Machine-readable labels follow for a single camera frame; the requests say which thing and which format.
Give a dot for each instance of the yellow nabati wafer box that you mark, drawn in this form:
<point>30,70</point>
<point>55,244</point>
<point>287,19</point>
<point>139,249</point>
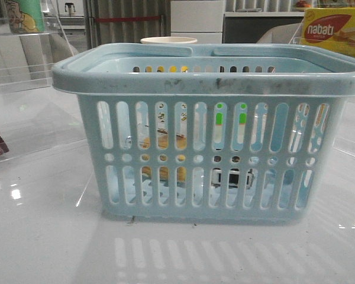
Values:
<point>330,28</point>

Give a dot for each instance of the green cartoon drink bottle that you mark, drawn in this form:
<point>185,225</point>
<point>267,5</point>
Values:
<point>25,16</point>

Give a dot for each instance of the light blue plastic basket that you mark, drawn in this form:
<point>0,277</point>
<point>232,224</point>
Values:
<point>277,106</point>

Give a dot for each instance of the white cabinet in background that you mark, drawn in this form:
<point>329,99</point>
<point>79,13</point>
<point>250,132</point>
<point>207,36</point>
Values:
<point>202,20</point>

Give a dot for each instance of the yellow popcorn paper cup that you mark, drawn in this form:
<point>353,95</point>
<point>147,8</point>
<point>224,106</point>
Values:
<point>168,40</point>

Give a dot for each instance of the packaged bread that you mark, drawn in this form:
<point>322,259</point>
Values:
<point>162,143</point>

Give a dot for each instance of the clear acrylic display shelf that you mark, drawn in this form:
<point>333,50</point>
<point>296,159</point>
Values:
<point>33,115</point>

